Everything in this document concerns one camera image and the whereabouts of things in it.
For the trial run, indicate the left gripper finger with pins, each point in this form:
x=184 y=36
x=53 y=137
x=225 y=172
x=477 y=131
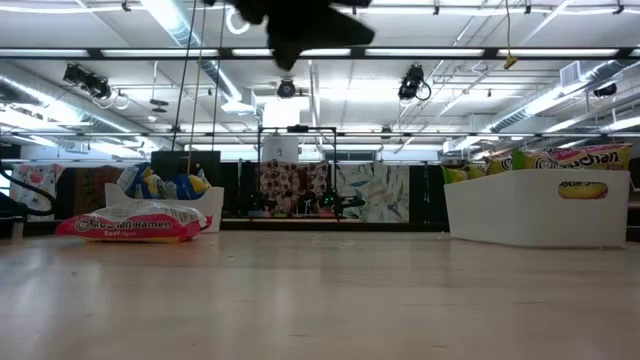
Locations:
x=362 y=34
x=286 y=59

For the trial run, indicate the blue soy sauce noodle pack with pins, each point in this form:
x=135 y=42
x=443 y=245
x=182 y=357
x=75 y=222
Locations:
x=157 y=187
x=204 y=177
x=190 y=186
x=135 y=180

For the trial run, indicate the yellow packet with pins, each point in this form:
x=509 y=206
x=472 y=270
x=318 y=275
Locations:
x=455 y=175

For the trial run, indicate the white plastic bin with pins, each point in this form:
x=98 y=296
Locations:
x=500 y=215
x=217 y=215

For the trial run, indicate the red beef noodle pack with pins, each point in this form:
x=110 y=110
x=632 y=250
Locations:
x=135 y=225

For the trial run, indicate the black background robot arm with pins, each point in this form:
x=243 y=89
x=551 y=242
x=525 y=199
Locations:
x=345 y=202

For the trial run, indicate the round black ceiling lamp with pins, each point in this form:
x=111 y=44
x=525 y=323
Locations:
x=286 y=88

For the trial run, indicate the black ceiling spotlight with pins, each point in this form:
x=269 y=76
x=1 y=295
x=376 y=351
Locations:
x=87 y=82
x=411 y=80

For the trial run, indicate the white hanging box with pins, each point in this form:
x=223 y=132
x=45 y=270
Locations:
x=280 y=150

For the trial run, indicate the circle patterned fabric panel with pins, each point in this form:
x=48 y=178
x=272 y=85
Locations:
x=285 y=182

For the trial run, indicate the leaf patterned fabric panel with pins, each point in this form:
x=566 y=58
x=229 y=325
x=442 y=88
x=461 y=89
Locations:
x=375 y=190

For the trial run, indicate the white ceiling air vent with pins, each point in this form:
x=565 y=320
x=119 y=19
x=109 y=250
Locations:
x=570 y=74

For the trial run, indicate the brown patterned fabric panel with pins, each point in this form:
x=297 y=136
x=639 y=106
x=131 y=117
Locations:
x=95 y=187

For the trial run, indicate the black ceiling device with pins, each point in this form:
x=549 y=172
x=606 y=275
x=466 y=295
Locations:
x=605 y=90

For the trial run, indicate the floral fabric panel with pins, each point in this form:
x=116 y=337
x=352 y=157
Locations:
x=35 y=185

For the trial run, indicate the black overhead frame bar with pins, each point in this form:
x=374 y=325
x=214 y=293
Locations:
x=425 y=53

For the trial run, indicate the black metal stand frame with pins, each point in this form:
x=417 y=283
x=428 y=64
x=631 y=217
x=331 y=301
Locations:
x=272 y=129

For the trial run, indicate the silver ceiling duct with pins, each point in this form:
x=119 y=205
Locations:
x=175 y=25

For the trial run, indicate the thin black ceiling rail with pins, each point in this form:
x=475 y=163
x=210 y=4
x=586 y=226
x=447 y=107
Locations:
x=450 y=134

